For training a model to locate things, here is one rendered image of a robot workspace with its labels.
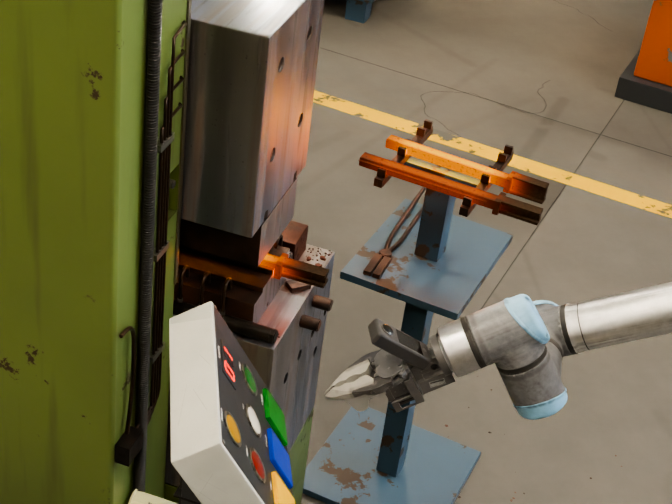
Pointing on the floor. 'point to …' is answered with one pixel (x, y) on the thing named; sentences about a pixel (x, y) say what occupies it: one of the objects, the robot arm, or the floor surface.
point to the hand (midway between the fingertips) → (330, 390)
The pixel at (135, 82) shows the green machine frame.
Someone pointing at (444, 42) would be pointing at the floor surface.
